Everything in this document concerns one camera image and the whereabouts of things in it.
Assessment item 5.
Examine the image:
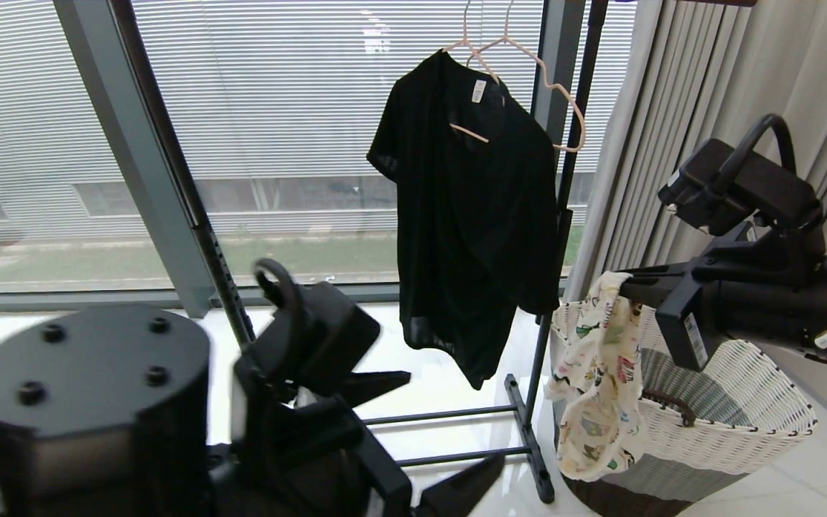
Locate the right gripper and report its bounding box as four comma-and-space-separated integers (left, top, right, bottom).
656, 258, 827, 372

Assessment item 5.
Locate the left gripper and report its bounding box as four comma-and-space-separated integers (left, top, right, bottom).
209, 370, 506, 517

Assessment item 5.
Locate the cream printed garment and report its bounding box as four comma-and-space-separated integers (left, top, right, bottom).
546, 271, 645, 482

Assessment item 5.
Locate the black short-sleeved shirt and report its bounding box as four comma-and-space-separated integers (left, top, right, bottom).
367, 50, 561, 390

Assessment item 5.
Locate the pink clothes hanger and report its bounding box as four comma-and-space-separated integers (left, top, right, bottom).
442, 0, 508, 144
467, 0, 587, 153

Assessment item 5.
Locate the white laundry basket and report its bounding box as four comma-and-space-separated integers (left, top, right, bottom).
550, 298, 818, 517

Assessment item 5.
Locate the black clothes rack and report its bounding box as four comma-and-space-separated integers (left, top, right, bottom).
108, 0, 759, 505

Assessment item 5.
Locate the beige curtain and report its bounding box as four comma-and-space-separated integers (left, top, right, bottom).
564, 0, 827, 302

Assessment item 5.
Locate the window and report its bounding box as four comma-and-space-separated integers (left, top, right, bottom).
0, 0, 637, 317

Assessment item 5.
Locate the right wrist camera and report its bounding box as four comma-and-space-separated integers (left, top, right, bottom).
658, 136, 827, 281

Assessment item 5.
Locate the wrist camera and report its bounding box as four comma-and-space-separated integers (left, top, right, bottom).
658, 136, 827, 281
234, 280, 383, 432

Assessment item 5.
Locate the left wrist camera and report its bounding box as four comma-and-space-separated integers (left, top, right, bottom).
234, 280, 383, 432

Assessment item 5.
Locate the black cable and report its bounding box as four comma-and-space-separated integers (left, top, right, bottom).
715, 113, 796, 195
253, 257, 308, 345

